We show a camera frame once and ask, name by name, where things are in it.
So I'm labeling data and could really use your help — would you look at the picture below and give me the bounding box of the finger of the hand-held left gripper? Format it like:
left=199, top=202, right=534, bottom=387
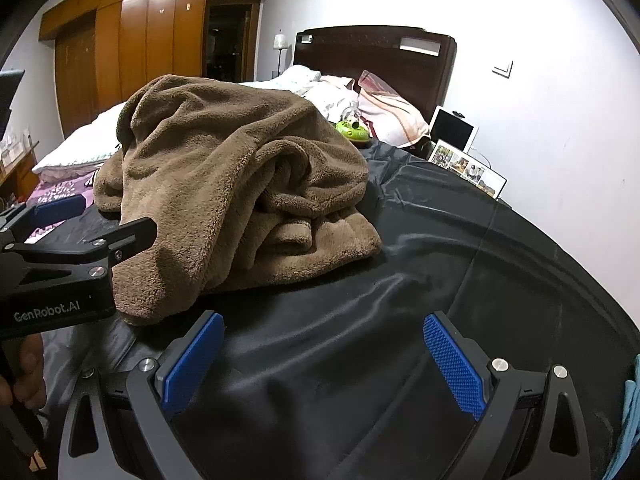
left=0, top=194, right=87, bottom=247
left=0, top=216, right=158, bottom=292

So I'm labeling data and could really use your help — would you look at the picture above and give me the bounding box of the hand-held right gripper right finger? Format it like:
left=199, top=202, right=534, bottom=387
left=422, top=310, right=593, bottom=480

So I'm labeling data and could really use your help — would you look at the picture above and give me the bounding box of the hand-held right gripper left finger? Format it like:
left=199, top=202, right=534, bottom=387
left=56, top=310, right=226, bottom=480

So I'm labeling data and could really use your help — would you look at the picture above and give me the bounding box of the brown fleece sweater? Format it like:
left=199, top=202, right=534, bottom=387
left=93, top=74, right=383, bottom=327

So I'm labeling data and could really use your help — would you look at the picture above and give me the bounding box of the person's left hand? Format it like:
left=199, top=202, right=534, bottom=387
left=0, top=332, right=47, bottom=413

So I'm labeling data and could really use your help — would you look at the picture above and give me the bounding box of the purple patterned sheet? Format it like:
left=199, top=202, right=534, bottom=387
left=22, top=170, right=101, bottom=241

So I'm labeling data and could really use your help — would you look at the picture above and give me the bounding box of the wooden side cabinet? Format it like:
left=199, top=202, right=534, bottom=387
left=0, top=135, right=41, bottom=206

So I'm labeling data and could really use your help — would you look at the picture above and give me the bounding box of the black bed cover sheet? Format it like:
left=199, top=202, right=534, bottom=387
left=42, top=140, right=640, bottom=480

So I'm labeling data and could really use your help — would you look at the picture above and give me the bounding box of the black monitor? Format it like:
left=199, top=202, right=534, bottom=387
left=0, top=70, right=26, bottom=133

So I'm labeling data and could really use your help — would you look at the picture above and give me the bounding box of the wooden wardrobe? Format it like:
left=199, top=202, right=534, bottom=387
left=39, top=0, right=281, bottom=138

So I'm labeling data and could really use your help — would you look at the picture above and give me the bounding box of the blue fleece garment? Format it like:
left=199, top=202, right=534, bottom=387
left=602, top=380, right=640, bottom=480

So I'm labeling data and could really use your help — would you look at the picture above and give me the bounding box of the dark doorway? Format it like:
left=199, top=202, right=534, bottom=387
left=202, top=0, right=261, bottom=83

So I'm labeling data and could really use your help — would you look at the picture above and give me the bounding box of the white tablet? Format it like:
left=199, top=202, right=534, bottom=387
left=429, top=106, right=479, bottom=153

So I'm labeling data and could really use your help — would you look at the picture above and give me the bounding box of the white floral quilt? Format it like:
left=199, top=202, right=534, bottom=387
left=237, top=65, right=361, bottom=123

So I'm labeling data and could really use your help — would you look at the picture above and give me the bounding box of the green plastic toy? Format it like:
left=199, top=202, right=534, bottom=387
left=334, top=109, right=372, bottom=142

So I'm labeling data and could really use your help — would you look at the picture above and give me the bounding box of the white table lamp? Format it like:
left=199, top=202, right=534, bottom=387
left=272, top=33, right=289, bottom=79

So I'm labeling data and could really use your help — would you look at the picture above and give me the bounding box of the pink striped pillow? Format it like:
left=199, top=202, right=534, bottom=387
left=357, top=70, right=432, bottom=148

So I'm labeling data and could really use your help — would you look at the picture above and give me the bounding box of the dark wooden headboard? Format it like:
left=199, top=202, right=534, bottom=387
left=292, top=26, right=458, bottom=121

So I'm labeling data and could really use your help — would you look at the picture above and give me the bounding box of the photo collage frame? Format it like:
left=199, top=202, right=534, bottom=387
left=427, top=140, right=508, bottom=201

